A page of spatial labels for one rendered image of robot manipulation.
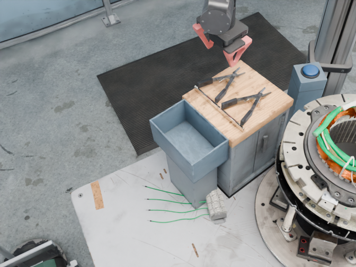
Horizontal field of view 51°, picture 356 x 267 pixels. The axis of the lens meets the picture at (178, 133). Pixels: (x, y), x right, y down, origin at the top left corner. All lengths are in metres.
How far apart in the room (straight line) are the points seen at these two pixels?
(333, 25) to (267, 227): 0.60
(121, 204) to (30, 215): 1.09
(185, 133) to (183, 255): 0.32
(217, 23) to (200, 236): 0.59
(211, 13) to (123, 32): 2.27
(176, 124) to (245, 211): 0.32
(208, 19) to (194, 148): 0.36
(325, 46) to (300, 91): 0.22
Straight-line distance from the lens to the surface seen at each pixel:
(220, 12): 0.70
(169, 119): 0.96
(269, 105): 0.94
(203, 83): 0.94
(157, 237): 1.07
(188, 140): 0.96
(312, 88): 1.08
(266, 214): 1.07
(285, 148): 0.83
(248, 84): 0.98
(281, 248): 1.04
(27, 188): 2.25
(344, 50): 1.26
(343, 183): 0.80
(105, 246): 1.09
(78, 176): 2.17
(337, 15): 1.17
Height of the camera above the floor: 1.77
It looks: 53 degrees down
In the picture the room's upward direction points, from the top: 8 degrees counter-clockwise
